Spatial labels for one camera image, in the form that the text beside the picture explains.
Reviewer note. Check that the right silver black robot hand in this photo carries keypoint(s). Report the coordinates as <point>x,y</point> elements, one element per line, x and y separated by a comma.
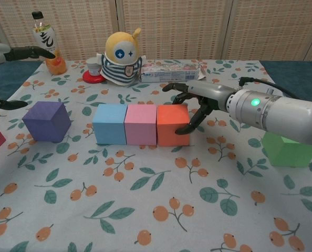
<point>211,95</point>

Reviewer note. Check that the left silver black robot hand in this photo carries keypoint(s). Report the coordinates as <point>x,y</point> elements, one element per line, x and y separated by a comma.
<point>22,53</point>

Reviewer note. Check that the orange foam cube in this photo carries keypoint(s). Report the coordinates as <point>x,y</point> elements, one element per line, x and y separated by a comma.
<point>169,123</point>

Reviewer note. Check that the purple foam cube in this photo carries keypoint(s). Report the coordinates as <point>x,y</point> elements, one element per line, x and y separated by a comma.
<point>43,126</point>

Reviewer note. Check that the green foam cube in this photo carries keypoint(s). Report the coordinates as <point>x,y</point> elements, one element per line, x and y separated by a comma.
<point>287,155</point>

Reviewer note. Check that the light blue foam cube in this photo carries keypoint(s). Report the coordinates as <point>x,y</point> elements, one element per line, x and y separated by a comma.
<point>110,126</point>

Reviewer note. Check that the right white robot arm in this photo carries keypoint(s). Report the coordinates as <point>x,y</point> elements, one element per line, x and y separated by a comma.
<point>282,115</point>

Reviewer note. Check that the orange juice bottle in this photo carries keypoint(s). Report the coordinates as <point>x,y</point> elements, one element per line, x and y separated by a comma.
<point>47,36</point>

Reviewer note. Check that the snack package box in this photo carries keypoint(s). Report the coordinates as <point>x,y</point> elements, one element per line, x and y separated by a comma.
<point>171,73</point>

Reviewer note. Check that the small white jar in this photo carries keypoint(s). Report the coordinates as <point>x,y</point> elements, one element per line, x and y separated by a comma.
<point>93,68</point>

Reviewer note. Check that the pink foam cube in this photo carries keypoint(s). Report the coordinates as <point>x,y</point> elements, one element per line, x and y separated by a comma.
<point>140,128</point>

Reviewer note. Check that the yellow plush toy striped shirt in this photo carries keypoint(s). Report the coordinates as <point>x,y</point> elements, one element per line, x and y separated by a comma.
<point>122,55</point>

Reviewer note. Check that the floral print tablecloth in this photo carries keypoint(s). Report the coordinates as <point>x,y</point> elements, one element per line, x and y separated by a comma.
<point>156,197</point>

